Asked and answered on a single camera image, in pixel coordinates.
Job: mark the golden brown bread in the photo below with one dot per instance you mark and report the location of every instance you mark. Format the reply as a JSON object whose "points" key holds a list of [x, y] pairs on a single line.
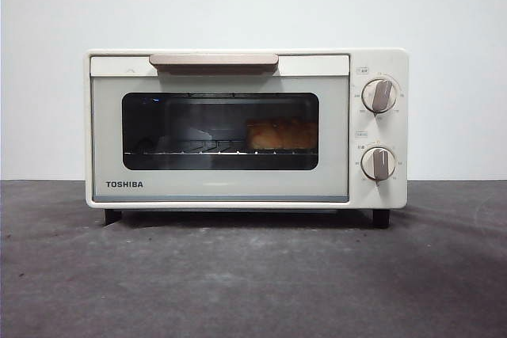
{"points": [[281, 134]]}

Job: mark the small cream oven knob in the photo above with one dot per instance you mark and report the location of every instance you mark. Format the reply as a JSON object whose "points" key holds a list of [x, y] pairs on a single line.
{"points": [[379, 164]]}

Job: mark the cream Toshiba toaster oven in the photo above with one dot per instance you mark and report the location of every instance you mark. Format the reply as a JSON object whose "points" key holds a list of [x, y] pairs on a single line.
{"points": [[380, 128]]}

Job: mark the large cream oven knob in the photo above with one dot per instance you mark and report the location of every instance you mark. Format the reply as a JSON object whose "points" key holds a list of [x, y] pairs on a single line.
{"points": [[380, 96]]}

